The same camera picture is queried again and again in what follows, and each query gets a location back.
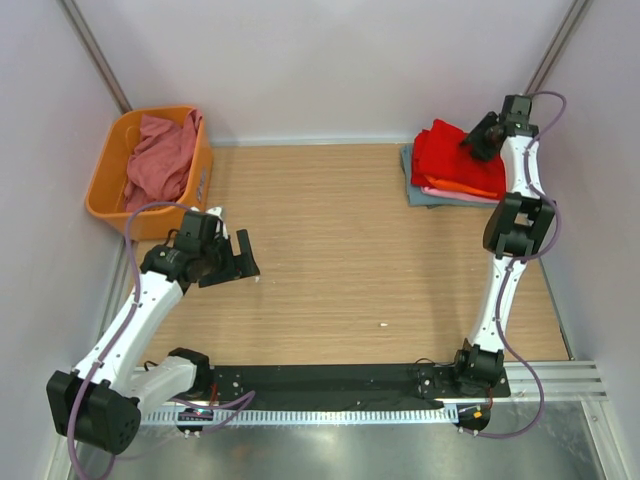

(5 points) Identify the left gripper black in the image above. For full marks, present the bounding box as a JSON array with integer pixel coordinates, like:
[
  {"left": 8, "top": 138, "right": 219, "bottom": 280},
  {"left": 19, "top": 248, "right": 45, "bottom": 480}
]
[{"left": 200, "top": 229, "right": 259, "bottom": 287}]

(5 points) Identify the red t shirt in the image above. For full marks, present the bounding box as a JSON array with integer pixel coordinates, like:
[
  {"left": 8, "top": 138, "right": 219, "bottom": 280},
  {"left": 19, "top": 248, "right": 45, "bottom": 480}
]
[{"left": 411, "top": 119, "right": 506, "bottom": 200}]

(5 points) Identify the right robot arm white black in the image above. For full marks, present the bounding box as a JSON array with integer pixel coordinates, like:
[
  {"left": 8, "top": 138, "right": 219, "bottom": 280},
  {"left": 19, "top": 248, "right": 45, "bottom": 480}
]
[{"left": 450, "top": 95, "right": 557, "bottom": 396}]

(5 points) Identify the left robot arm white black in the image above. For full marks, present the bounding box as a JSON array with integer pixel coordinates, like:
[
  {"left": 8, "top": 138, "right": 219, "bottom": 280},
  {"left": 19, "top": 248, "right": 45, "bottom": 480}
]
[{"left": 46, "top": 208, "right": 260, "bottom": 455}]

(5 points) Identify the folded orange shirt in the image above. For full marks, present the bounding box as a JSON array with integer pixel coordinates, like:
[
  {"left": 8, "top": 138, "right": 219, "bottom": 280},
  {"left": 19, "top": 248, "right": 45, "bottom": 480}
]
[{"left": 431, "top": 179, "right": 502, "bottom": 200}]

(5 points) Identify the folded pink shirt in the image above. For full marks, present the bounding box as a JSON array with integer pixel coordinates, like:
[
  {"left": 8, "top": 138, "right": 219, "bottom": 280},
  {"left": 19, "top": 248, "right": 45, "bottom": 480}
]
[{"left": 420, "top": 187, "right": 497, "bottom": 204}]

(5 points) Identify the right corner aluminium profile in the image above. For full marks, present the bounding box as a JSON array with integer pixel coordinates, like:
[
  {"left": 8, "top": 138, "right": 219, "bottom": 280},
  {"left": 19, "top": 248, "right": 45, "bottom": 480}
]
[{"left": 525, "top": 0, "right": 593, "bottom": 95}]

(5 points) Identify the corner aluminium profile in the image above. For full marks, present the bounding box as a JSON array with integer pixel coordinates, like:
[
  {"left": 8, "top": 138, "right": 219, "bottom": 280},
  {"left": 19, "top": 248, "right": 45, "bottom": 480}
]
[
  {"left": 525, "top": 0, "right": 593, "bottom": 95},
  {"left": 57, "top": 0, "right": 132, "bottom": 114}
]

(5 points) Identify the pink crumpled shirt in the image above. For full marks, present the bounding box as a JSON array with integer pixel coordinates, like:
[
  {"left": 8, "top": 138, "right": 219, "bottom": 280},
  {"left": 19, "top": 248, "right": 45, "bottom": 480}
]
[{"left": 124, "top": 109, "right": 203, "bottom": 212}]

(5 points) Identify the orange plastic basket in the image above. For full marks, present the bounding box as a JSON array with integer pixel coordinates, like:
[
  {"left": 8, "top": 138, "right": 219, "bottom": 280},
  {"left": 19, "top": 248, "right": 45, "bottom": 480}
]
[{"left": 85, "top": 106, "right": 213, "bottom": 241}]

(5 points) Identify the left corner aluminium profile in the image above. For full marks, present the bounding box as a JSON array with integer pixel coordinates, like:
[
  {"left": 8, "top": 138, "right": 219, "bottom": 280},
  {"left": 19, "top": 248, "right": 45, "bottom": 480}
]
[{"left": 57, "top": 0, "right": 132, "bottom": 114}]

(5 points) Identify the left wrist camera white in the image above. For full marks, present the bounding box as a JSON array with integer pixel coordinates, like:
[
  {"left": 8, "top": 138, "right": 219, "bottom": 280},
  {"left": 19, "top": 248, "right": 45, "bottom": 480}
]
[{"left": 206, "top": 206, "right": 229, "bottom": 240}]

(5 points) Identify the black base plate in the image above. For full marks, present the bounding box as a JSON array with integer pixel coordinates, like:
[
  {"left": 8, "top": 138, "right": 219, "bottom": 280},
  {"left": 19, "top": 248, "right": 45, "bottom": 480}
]
[{"left": 203, "top": 359, "right": 511, "bottom": 412}]

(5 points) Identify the slotted cable duct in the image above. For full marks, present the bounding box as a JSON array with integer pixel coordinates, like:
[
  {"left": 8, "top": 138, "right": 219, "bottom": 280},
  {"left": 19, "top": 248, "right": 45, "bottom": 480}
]
[{"left": 141, "top": 405, "right": 459, "bottom": 428}]

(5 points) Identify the aluminium rail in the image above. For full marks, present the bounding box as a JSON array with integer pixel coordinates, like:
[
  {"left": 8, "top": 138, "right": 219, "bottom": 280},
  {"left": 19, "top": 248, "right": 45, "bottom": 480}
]
[{"left": 506, "top": 360, "right": 608, "bottom": 402}]

